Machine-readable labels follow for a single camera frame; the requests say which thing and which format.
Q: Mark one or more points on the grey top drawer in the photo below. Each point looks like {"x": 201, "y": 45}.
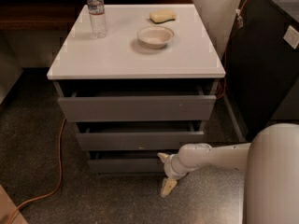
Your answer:
{"x": 137, "y": 108}

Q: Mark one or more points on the grey bottom drawer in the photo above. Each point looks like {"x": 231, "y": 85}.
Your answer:
{"x": 127, "y": 162}

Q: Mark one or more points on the dark cabinet on right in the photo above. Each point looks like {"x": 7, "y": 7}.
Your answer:
{"x": 262, "y": 68}

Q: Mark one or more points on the yellow green sponge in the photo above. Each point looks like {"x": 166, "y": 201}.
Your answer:
{"x": 162, "y": 16}

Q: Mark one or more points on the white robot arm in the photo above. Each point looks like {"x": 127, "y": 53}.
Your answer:
{"x": 271, "y": 166}

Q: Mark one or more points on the clear plastic water bottle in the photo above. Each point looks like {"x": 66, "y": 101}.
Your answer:
{"x": 96, "y": 9}

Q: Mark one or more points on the grey middle drawer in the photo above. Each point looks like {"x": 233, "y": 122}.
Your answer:
{"x": 153, "y": 135}

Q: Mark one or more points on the cardboard box corner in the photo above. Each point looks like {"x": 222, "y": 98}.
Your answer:
{"x": 6, "y": 209}

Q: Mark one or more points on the white paper bowl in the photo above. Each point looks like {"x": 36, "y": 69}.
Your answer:
{"x": 155, "y": 37}

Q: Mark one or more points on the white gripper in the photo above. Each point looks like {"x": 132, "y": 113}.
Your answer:
{"x": 170, "y": 166}

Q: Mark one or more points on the dark wooden bench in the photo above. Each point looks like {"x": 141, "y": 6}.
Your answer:
{"x": 39, "y": 15}

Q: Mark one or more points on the white wall outlet plate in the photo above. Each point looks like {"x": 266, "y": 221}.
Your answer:
{"x": 292, "y": 37}

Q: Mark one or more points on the grey drawer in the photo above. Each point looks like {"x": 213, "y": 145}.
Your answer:
{"x": 127, "y": 162}
{"x": 153, "y": 135}
{"x": 137, "y": 108}

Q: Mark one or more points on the white top drawer cabinet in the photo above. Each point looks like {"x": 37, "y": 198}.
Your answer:
{"x": 120, "y": 65}

